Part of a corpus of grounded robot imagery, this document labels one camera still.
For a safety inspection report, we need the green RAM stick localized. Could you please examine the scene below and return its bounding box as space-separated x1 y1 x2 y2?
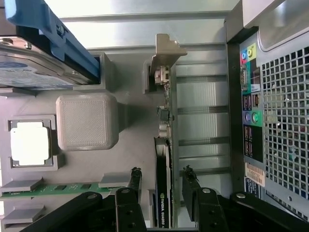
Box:
0 182 121 199

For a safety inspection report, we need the grey parts rack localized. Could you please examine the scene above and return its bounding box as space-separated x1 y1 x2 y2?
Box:
0 52 179 232

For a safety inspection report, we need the open grey PC case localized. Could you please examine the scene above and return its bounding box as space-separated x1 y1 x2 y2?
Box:
224 0 309 225

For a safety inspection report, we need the silver CPU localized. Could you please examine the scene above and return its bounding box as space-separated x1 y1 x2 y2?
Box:
10 122 52 166

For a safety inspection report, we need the blue disk carrier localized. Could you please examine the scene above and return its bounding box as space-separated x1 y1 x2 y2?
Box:
4 0 101 85

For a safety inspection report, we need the silver hard disk blue label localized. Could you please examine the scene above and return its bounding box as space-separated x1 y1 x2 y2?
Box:
0 36 73 91

